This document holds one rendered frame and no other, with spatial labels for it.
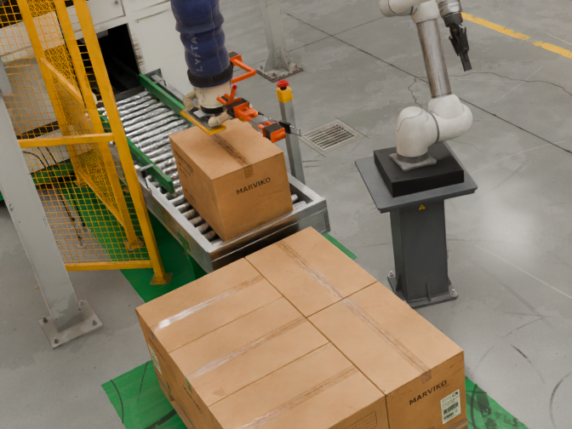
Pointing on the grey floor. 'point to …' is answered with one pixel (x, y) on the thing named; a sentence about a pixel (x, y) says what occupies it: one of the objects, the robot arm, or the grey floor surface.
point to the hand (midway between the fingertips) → (466, 62)
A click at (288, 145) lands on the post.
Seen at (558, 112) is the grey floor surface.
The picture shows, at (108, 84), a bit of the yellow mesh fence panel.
